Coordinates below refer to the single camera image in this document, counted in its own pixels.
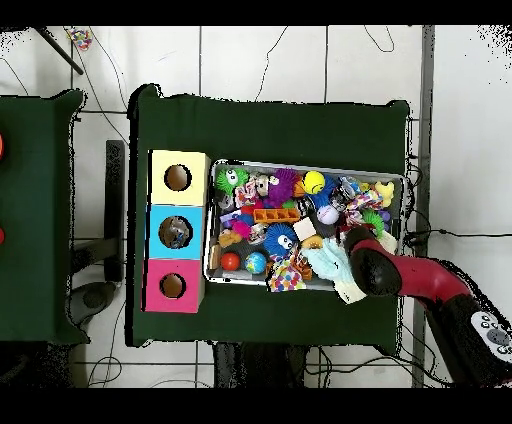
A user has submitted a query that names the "wooden three-hole box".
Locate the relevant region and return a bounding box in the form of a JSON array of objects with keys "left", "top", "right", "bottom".
[{"left": 141, "top": 149, "right": 213, "bottom": 314}]

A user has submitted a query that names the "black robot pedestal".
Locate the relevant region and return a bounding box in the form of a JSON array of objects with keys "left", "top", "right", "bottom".
[{"left": 213, "top": 342, "right": 307, "bottom": 388}]

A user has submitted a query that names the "small multicoloured toy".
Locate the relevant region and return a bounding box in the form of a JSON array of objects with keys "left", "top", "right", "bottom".
[{"left": 65, "top": 26, "right": 94, "bottom": 51}]

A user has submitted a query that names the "black tripod leg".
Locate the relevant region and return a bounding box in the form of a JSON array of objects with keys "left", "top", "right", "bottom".
[{"left": 34, "top": 26, "right": 85, "bottom": 76}]

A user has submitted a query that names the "red rubber ball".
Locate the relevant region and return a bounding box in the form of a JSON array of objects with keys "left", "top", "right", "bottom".
[{"left": 220, "top": 252, "right": 242, "bottom": 272}]

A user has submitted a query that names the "green spiky toy with eyes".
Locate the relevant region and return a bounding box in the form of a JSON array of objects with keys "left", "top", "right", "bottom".
[{"left": 215, "top": 167, "right": 250, "bottom": 195}]

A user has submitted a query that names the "wire mesh bin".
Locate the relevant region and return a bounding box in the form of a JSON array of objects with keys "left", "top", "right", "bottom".
[{"left": 203, "top": 159, "right": 406, "bottom": 294}]

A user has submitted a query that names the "dark green tablecloth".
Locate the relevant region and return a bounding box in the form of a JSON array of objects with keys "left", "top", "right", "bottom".
[
  {"left": 125, "top": 83, "right": 411, "bottom": 355},
  {"left": 0, "top": 89, "right": 90, "bottom": 346}
]

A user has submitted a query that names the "yellow smiley ball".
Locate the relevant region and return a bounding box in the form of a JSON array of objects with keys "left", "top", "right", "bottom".
[{"left": 301, "top": 170, "right": 326, "bottom": 195}]

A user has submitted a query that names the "grey chair base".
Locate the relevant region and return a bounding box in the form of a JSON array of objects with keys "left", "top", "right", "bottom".
[{"left": 65, "top": 281, "right": 119, "bottom": 327}]

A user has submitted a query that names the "mint green cloth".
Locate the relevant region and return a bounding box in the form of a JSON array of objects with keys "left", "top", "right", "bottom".
[{"left": 301, "top": 237, "right": 355, "bottom": 283}]

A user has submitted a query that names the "black power cable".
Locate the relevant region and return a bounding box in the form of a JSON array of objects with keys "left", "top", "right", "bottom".
[{"left": 403, "top": 227, "right": 512, "bottom": 246}]

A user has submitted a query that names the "crushed silver can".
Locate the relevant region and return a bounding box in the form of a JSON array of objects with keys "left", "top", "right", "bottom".
[{"left": 330, "top": 185, "right": 356, "bottom": 211}]

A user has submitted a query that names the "blue spiky ball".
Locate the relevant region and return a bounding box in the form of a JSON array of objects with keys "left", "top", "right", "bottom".
[{"left": 263, "top": 222, "right": 299, "bottom": 258}]

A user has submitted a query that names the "polka dot paper napkin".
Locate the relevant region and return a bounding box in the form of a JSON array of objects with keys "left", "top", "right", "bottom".
[{"left": 267, "top": 255, "right": 308, "bottom": 293}]

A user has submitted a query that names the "purple spiky toy with eyes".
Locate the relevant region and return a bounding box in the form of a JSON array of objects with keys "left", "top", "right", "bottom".
[{"left": 265, "top": 168, "right": 301, "bottom": 208}]

